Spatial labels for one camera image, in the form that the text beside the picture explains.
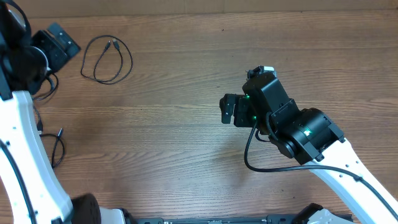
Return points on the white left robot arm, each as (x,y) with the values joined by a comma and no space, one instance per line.
(34,192)

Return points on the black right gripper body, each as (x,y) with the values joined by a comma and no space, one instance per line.
(246,116)

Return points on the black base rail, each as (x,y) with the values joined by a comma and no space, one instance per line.
(313,213)

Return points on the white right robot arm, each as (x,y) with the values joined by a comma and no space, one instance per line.
(311,138)

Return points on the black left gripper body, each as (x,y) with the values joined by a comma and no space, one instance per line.
(56,56)

